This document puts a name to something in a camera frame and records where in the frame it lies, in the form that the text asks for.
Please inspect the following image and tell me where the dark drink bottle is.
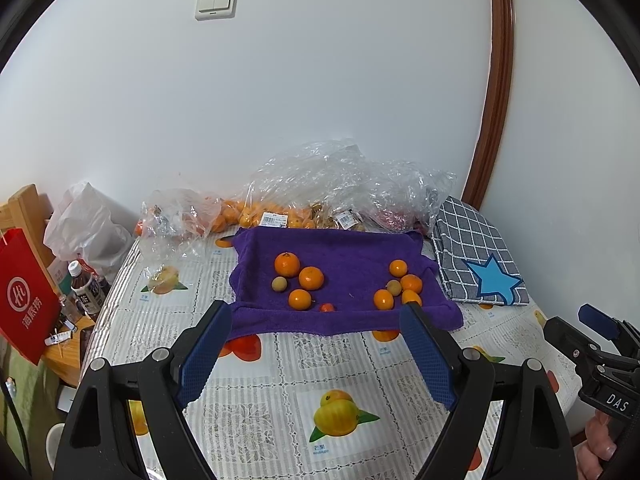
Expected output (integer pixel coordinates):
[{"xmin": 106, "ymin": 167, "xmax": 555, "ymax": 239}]
[{"xmin": 67, "ymin": 260, "xmax": 106, "ymax": 318}]

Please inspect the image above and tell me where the brown wooden door frame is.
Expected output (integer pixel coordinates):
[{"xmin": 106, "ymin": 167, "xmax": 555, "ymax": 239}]
[{"xmin": 461, "ymin": 0, "xmax": 516, "ymax": 208}]

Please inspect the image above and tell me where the wooden chair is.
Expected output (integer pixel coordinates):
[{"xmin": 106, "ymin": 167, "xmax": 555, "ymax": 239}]
[{"xmin": 0, "ymin": 183, "xmax": 55, "ymax": 261}]

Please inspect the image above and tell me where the red paper bag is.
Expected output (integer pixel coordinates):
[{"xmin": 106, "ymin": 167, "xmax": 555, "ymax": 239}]
[{"xmin": 0, "ymin": 227, "xmax": 62, "ymax": 367}]

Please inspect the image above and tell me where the clear bag of brown fruits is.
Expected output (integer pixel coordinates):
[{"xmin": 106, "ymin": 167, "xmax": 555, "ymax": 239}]
[{"xmin": 300, "ymin": 140, "xmax": 381, "ymax": 233}]

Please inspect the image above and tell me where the clear bag of red fruits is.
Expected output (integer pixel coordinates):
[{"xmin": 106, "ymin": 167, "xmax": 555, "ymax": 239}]
[{"xmin": 365, "ymin": 160, "xmax": 458, "ymax": 238}]

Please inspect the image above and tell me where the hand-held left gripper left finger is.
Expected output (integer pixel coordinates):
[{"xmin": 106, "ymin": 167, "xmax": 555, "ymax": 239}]
[{"xmin": 52, "ymin": 300, "xmax": 233, "ymax": 480}]

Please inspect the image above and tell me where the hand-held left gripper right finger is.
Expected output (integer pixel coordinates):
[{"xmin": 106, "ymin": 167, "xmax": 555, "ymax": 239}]
[{"xmin": 398, "ymin": 301, "xmax": 578, "ymax": 480}]

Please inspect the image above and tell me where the fruit print lace tablecloth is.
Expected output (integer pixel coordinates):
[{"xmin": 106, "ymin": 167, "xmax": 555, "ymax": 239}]
[{"xmin": 80, "ymin": 230, "xmax": 583, "ymax": 480}]

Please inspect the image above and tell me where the white container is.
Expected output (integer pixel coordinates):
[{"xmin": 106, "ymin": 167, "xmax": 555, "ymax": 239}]
[{"xmin": 46, "ymin": 422, "xmax": 68, "ymax": 472}]

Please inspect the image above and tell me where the crumpled clear plastic bag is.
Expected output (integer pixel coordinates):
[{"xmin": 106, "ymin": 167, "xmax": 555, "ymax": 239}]
[{"xmin": 136, "ymin": 187, "xmax": 223, "ymax": 261}]

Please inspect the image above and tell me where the purple towel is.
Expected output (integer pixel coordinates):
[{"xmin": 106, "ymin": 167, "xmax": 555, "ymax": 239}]
[{"xmin": 229, "ymin": 225, "xmax": 463, "ymax": 337}]

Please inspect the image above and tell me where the white light switch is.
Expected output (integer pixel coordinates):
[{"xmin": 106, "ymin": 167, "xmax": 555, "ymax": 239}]
[{"xmin": 194, "ymin": 0, "xmax": 239, "ymax": 22}]

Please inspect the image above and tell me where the white plastic bag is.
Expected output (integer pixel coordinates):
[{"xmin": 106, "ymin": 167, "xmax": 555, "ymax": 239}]
[{"xmin": 44, "ymin": 181, "xmax": 133, "ymax": 273}]

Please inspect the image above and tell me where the person's right hand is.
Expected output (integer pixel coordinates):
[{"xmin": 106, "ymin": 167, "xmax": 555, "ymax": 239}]
[{"xmin": 575, "ymin": 411, "xmax": 621, "ymax": 480}]

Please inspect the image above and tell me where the grey checkered star cushion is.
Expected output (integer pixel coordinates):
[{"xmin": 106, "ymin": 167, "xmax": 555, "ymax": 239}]
[{"xmin": 431, "ymin": 195, "xmax": 531, "ymax": 307}]

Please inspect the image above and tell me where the black cable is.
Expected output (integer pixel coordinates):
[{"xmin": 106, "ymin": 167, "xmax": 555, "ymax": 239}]
[{"xmin": 2, "ymin": 375, "xmax": 28, "ymax": 480}]

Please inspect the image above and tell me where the wooden side table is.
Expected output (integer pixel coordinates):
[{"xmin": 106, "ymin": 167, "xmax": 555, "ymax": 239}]
[{"xmin": 42, "ymin": 317, "xmax": 101, "ymax": 391}]

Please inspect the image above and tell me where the clear bag of mandarins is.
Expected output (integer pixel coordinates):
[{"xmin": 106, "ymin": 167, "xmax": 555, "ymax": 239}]
[{"xmin": 210, "ymin": 160, "xmax": 321, "ymax": 233}]

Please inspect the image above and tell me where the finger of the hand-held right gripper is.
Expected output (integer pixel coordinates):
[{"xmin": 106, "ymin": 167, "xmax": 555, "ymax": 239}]
[
  {"xmin": 543, "ymin": 316, "xmax": 608, "ymax": 376},
  {"xmin": 577, "ymin": 303, "xmax": 640, "ymax": 358}
]

